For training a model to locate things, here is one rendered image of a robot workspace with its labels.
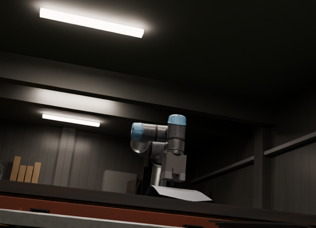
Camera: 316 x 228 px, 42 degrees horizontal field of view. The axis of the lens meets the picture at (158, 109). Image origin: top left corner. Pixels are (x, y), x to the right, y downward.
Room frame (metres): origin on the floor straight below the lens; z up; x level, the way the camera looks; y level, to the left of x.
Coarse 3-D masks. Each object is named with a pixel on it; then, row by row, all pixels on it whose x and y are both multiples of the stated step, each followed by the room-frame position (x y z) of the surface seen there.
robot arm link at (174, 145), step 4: (168, 140) 1.64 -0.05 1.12; (172, 140) 1.63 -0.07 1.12; (176, 140) 1.62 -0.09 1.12; (180, 140) 1.63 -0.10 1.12; (168, 144) 1.64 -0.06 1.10; (172, 144) 1.63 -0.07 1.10; (176, 144) 1.62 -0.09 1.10; (180, 144) 1.63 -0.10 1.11; (184, 144) 1.66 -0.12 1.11; (168, 148) 1.64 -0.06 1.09; (172, 148) 1.63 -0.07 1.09; (176, 148) 1.62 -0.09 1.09; (180, 148) 1.63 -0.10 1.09
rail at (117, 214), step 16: (0, 192) 1.25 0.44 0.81; (0, 208) 1.22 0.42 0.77; (16, 208) 1.23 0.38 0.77; (48, 208) 1.24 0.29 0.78; (64, 208) 1.24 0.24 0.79; (80, 208) 1.25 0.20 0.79; (96, 208) 1.26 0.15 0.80; (112, 208) 1.26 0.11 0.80; (128, 208) 1.30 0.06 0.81; (144, 208) 1.30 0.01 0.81; (160, 224) 1.28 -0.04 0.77; (176, 224) 1.29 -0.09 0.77; (192, 224) 1.29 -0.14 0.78; (208, 224) 1.30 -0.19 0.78
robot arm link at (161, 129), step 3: (159, 126) 1.73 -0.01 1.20; (162, 126) 1.73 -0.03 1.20; (165, 126) 1.73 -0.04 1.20; (159, 129) 1.72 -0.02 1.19; (162, 129) 1.72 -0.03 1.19; (165, 129) 1.72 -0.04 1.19; (159, 132) 1.72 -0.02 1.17; (162, 132) 1.72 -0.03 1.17; (165, 132) 1.72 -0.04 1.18; (159, 135) 1.72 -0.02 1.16; (162, 135) 1.72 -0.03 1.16; (165, 135) 1.72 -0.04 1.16; (159, 138) 1.73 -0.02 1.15; (162, 138) 1.73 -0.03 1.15; (165, 138) 1.73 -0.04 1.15; (156, 141) 1.75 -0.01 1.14; (159, 141) 1.75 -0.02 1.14; (162, 141) 1.74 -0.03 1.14; (165, 141) 1.74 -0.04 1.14
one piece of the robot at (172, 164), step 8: (168, 152) 1.62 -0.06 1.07; (176, 152) 1.62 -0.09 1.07; (168, 160) 1.62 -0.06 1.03; (176, 160) 1.63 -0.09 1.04; (184, 160) 1.64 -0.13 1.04; (168, 168) 1.62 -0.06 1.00; (176, 168) 1.62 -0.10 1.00; (184, 168) 1.64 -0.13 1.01; (160, 176) 1.68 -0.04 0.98; (168, 176) 1.62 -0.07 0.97; (176, 176) 1.61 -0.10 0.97; (184, 176) 1.64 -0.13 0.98
